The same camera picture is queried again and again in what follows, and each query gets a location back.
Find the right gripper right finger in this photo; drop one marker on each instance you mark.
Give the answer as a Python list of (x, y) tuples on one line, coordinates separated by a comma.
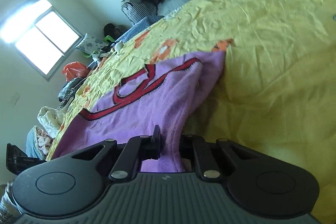
[(196, 150)]

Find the dark patterned clothes heap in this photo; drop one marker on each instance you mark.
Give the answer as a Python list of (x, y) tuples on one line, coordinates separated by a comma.
[(69, 90)]

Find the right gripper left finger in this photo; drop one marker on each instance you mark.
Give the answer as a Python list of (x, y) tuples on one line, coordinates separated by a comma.
[(135, 151)]

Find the blue quilted blanket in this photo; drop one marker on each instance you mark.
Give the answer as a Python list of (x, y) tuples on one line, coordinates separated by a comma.
[(137, 28)]

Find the checkered houndstooth bag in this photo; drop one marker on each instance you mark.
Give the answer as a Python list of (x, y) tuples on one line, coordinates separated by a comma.
[(137, 10)]

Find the yellow floral bed sheet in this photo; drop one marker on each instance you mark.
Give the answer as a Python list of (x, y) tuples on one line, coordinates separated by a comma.
[(277, 92)]

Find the patterned white pillow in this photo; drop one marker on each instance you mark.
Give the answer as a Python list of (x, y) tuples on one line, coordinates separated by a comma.
[(89, 44)]

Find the window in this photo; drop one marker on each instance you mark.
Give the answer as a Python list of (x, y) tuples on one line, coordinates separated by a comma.
[(42, 36)]

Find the purple sweater red collar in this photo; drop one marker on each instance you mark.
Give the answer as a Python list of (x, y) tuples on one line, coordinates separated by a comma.
[(163, 94)]

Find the orange plastic bag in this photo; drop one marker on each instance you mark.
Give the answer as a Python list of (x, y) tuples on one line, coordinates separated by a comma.
[(75, 69)]

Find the white quilted jacket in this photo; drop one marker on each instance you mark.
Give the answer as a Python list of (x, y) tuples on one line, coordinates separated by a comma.
[(51, 120)]

